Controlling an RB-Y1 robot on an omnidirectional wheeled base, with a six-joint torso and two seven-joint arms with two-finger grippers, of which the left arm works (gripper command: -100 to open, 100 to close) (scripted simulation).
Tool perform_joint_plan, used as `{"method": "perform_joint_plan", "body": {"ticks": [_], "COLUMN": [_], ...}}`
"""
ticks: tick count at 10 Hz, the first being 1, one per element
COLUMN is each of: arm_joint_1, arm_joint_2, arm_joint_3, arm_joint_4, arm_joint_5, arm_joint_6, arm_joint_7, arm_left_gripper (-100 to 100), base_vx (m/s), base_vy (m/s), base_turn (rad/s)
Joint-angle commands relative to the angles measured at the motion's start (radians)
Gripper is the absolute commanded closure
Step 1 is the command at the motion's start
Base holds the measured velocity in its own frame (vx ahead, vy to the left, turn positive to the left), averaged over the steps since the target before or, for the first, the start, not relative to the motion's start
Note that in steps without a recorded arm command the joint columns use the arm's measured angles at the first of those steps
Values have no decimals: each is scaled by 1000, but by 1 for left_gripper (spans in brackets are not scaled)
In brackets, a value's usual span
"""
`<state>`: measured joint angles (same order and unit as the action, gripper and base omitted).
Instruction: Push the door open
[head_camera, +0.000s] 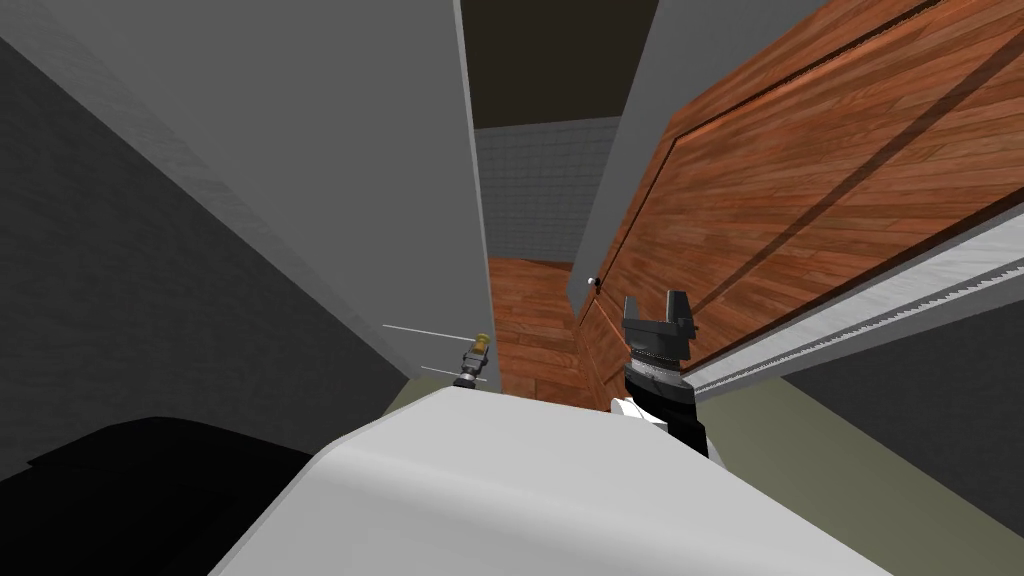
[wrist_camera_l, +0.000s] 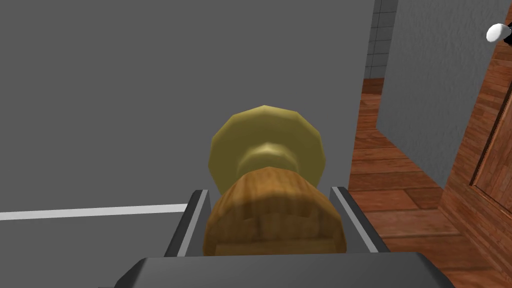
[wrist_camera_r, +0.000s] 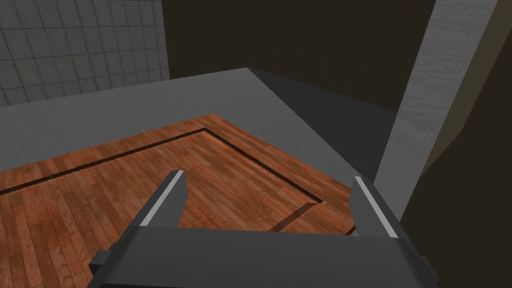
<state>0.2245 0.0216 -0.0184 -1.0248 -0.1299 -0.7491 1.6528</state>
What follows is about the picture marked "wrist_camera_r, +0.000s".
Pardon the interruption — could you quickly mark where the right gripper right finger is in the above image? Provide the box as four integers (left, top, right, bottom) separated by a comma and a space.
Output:
348, 175, 402, 240

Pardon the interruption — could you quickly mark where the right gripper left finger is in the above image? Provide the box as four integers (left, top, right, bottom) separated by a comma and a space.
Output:
138, 169, 189, 229

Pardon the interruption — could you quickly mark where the brown wooden cupboard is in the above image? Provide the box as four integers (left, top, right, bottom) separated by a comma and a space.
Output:
0, 113, 358, 288

